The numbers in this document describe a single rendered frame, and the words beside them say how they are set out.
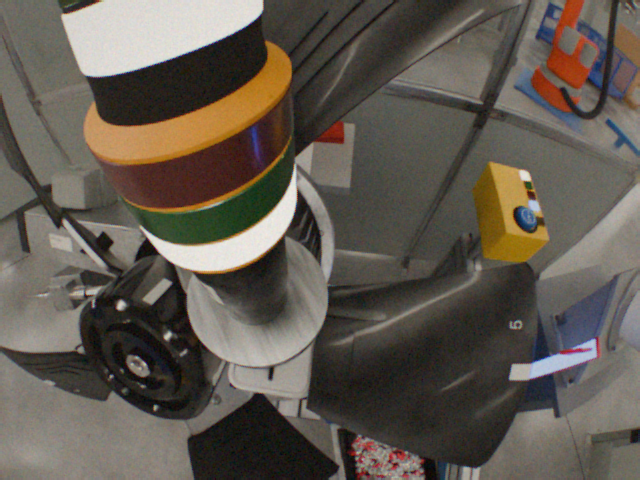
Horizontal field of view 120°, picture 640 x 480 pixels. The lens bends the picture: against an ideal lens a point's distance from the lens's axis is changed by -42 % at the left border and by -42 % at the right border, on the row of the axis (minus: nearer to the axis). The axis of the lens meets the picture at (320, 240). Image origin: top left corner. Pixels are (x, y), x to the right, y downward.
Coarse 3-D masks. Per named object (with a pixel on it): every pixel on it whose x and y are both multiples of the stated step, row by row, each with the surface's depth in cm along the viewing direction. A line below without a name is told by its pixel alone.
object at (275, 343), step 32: (288, 256) 16; (192, 288) 15; (288, 288) 15; (320, 288) 15; (192, 320) 14; (224, 320) 14; (288, 320) 14; (320, 320) 14; (224, 352) 13; (256, 352) 14; (288, 352) 14
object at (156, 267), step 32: (160, 256) 23; (128, 288) 18; (96, 320) 18; (128, 320) 18; (160, 320) 17; (96, 352) 19; (128, 352) 19; (160, 352) 18; (192, 352) 18; (128, 384) 20; (160, 384) 20; (192, 384) 18; (160, 416) 20; (192, 416) 20
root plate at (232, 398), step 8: (224, 376) 29; (224, 384) 29; (224, 392) 29; (232, 392) 30; (240, 392) 30; (248, 392) 31; (224, 400) 29; (232, 400) 30; (240, 400) 30; (208, 408) 28; (216, 408) 28; (224, 408) 29; (232, 408) 30; (200, 416) 27; (208, 416) 28; (216, 416) 28; (224, 416) 29; (184, 424) 25; (192, 424) 26; (200, 424) 27; (208, 424) 28; (192, 432) 26; (200, 432) 27
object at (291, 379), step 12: (312, 348) 24; (300, 360) 24; (312, 360) 24; (228, 372) 22; (240, 372) 23; (252, 372) 23; (264, 372) 23; (276, 372) 23; (288, 372) 23; (300, 372) 23; (240, 384) 22; (252, 384) 22; (264, 384) 22; (276, 384) 23; (288, 384) 23; (300, 384) 23; (288, 396) 22; (300, 396) 22
